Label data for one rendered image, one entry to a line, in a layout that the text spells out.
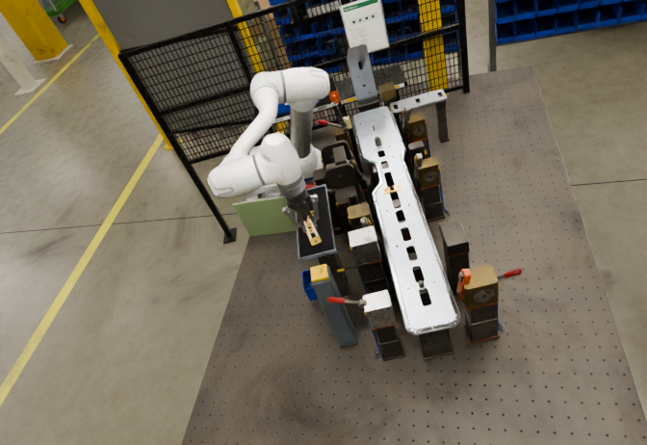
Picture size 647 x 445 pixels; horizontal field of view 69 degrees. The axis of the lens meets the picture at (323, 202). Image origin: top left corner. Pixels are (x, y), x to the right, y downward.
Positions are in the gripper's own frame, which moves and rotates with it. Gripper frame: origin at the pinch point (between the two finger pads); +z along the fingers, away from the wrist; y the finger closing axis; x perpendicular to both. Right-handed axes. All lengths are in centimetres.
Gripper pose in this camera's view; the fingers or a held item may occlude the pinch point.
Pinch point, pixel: (310, 228)
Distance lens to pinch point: 169.4
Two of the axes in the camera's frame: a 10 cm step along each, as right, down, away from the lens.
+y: 9.2, -4.0, 0.7
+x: -3.1, -6.0, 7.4
